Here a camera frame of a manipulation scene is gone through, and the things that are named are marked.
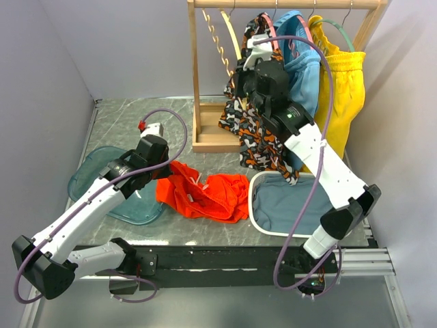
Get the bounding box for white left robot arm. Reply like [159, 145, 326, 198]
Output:
[12, 134, 171, 299]

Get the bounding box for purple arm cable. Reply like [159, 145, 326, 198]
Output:
[252, 35, 342, 291]
[12, 108, 188, 305]

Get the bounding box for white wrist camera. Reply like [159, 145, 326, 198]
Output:
[138, 121, 164, 137]
[243, 33, 273, 70]

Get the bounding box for orange shorts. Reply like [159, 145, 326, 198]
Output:
[156, 161, 249, 223]

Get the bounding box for teal plastic basin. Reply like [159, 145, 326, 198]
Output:
[68, 146, 166, 226]

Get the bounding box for yellow shorts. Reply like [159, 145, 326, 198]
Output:
[309, 26, 366, 158]

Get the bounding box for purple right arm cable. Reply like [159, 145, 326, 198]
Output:
[252, 35, 342, 291]

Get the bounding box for grey-blue cloth in basket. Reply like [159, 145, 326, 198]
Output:
[253, 176, 337, 235]

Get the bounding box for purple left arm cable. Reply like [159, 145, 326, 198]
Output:
[12, 108, 188, 305]

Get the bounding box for white laundry basket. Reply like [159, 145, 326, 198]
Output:
[247, 170, 344, 239]

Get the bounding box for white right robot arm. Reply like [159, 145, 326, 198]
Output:
[234, 59, 381, 273]

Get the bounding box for wooden clothes rack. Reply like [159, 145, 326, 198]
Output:
[187, 0, 388, 153]

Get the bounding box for aluminium frame rail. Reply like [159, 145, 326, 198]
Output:
[295, 247, 397, 279]

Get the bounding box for beige wooden hanger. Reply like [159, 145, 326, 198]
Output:
[201, 7, 249, 109]

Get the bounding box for green hanger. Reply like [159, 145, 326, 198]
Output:
[308, 2, 356, 53]

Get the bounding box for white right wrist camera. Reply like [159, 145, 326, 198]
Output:
[243, 33, 273, 70]

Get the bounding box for light blue shorts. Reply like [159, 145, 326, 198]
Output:
[274, 10, 321, 116]

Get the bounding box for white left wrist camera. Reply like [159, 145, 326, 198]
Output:
[138, 121, 164, 137]

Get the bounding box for pink hanger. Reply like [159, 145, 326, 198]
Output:
[272, 10, 320, 68]

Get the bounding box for camouflage patterned shorts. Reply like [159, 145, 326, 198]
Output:
[218, 12, 298, 185]

